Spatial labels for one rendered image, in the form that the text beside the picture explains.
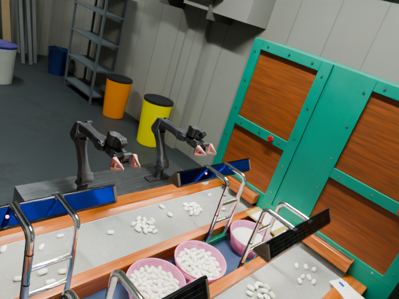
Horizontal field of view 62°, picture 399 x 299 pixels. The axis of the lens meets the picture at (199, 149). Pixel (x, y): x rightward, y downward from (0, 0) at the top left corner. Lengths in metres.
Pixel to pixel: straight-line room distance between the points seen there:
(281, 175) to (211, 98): 2.25
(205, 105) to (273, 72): 2.20
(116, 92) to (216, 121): 1.63
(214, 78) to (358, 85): 2.51
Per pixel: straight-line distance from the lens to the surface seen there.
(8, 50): 5.69
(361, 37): 3.45
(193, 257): 1.77
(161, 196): 2.10
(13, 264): 1.61
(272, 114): 2.21
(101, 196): 1.41
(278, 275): 1.91
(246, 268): 1.81
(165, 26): 4.93
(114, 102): 5.10
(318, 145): 2.08
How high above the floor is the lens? 1.87
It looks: 22 degrees down
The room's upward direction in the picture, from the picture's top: 18 degrees clockwise
